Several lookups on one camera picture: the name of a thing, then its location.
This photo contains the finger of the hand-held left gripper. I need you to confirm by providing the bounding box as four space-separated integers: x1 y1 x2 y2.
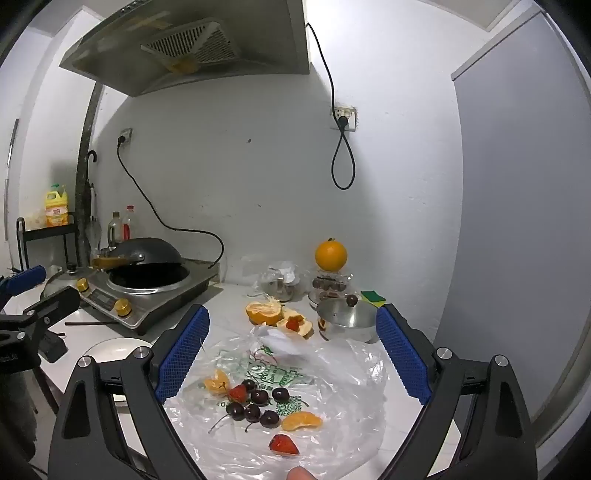
21 285 82 333
0 265 48 308

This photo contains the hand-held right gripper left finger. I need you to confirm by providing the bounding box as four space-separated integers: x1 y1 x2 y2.
48 305 211 480

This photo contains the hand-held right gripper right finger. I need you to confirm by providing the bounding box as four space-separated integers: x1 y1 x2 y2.
375 304 539 480

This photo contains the orange segment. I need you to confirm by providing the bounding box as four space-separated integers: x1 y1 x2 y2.
281 412 323 433
202 368 230 397

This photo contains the white plate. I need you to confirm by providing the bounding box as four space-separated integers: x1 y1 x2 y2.
80 337 154 408

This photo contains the large printed plastic bag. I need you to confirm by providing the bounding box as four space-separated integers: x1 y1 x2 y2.
163 323 387 480

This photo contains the steel lid with black knob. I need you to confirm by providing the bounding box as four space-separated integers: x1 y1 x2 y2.
41 262 99 301

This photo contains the small black device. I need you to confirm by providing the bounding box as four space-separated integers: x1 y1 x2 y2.
39 330 68 364

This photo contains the black metal rack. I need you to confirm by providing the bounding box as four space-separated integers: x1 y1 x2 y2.
16 211 77 274

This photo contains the steel pot with lid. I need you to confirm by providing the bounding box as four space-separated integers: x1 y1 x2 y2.
316 294 380 345

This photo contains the steel induction cooker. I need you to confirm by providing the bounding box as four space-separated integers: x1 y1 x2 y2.
79 259 221 336

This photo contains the yellow detergent bottle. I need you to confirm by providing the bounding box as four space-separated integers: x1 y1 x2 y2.
44 184 70 228

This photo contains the black umbrella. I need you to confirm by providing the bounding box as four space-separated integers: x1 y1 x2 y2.
76 150 101 265

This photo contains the glass jar of dark fruit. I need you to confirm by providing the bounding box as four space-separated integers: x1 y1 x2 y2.
308 270 355 304

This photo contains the orange peel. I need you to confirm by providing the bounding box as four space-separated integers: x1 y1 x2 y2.
276 309 315 340

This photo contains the red-capped bottle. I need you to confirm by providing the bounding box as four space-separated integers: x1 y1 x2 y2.
122 205 140 243

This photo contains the small clear plastic bag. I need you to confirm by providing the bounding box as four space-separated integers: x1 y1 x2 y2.
241 253 311 304

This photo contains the steel cup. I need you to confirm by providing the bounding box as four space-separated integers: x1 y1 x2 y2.
271 276 297 302

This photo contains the whole orange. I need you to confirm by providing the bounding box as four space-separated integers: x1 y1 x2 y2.
315 238 348 272

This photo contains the grey vertical pipe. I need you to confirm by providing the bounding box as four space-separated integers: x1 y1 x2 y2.
76 83 106 217

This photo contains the grey door panel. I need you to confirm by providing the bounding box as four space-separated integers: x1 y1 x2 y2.
434 9 591 435

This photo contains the grey range hood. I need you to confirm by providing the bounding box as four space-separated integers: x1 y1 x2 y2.
59 0 310 99

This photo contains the black wok with wooden handle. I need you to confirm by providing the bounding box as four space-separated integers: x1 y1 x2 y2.
91 237 184 270

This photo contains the black cooker power cable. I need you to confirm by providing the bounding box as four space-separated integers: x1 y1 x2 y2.
116 137 226 283

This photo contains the black hood power cable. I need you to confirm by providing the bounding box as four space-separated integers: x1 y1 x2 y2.
306 21 356 191

